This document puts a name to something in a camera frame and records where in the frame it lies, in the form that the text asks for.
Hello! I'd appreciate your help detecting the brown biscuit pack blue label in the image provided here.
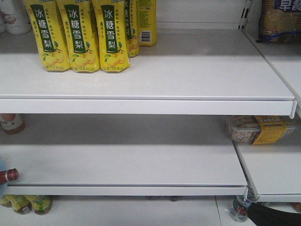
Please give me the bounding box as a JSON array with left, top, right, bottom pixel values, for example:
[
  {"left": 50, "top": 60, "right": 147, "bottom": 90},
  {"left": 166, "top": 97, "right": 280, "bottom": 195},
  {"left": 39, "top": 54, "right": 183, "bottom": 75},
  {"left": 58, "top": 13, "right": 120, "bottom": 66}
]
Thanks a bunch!
[{"left": 258, "top": 0, "right": 301, "bottom": 43}]

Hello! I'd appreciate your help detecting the yellow pear drink bottle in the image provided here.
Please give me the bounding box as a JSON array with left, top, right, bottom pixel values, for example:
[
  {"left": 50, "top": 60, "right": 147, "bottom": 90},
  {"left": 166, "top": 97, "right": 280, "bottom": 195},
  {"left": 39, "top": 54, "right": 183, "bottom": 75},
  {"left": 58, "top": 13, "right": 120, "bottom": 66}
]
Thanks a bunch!
[
  {"left": 56, "top": 0, "right": 100, "bottom": 73},
  {"left": 137, "top": 0, "right": 157, "bottom": 46},
  {"left": 23, "top": 0, "right": 71, "bottom": 72},
  {"left": 125, "top": 0, "right": 139, "bottom": 57},
  {"left": 92, "top": 0, "right": 130, "bottom": 73}
]

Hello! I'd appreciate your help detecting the clear biscuit box yellow label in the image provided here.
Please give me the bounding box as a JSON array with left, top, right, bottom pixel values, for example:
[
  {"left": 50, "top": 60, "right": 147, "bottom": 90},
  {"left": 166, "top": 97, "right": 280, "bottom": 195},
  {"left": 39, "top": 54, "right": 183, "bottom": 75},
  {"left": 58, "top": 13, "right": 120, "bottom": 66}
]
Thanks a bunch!
[{"left": 224, "top": 115, "right": 301, "bottom": 145}]

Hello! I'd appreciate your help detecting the light blue plastic basket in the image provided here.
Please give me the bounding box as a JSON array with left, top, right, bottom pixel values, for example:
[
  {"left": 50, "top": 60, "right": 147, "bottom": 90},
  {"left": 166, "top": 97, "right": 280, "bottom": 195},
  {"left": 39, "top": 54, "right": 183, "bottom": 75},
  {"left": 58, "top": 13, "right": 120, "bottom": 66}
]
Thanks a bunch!
[{"left": 0, "top": 158, "right": 7, "bottom": 198}]

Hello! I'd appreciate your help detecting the white metal shelf unit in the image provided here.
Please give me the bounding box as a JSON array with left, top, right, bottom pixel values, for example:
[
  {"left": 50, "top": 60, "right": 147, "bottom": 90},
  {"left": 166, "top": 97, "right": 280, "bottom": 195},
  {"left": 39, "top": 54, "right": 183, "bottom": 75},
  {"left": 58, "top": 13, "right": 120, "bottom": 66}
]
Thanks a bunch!
[{"left": 0, "top": 0, "right": 297, "bottom": 196}]

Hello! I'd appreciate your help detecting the yellow lemon tea bottle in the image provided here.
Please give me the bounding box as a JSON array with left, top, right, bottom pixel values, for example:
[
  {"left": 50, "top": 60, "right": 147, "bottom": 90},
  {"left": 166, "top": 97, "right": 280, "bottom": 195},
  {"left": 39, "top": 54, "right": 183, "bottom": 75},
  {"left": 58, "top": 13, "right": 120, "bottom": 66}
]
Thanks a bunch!
[
  {"left": 26, "top": 195, "right": 52, "bottom": 215},
  {"left": 10, "top": 195, "right": 32, "bottom": 215}
]

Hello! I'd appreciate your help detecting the white peach drink bottle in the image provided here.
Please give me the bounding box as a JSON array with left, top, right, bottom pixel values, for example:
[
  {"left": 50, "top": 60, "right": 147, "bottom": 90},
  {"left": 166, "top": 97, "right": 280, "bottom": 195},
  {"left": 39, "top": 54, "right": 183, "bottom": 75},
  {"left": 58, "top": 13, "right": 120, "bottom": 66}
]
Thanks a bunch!
[{"left": 0, "top": 0, "right": 32, "bottom": 35}]

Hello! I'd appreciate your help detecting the clear water bottle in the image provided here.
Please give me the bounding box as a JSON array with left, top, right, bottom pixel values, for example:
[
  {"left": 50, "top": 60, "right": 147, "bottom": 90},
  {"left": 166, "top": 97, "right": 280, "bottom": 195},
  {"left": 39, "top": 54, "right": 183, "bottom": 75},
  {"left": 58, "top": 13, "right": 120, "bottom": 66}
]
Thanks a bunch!
[{"left": 230, "top": 195, "right": 252, "bottom": 223}]

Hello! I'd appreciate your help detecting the orange C100 juice bottle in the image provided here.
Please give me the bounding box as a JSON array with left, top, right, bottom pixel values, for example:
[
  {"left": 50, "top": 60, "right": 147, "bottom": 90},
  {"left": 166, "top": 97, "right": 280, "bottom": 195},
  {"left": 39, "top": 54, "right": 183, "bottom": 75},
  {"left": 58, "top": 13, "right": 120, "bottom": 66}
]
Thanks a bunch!
[{"left": 0, "top": 113, "right": 25, "bottom": 135}]

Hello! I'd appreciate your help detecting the red aluminium coke bottle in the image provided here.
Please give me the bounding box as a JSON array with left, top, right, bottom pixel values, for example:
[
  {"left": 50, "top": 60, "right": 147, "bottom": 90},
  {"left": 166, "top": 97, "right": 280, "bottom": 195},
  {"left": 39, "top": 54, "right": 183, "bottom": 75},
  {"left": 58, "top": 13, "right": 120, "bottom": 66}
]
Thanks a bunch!
[{"left": 5, "top": 169, "right": 19, "bottom": 182}]

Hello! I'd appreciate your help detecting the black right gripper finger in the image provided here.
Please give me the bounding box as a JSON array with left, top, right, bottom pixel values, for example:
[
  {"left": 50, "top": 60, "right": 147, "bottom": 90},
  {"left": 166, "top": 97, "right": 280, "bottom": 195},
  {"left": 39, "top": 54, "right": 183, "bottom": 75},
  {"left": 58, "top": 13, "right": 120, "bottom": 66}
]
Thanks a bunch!
[{"left": 248, "top": 203, "right": 301, "bottom": 226}]

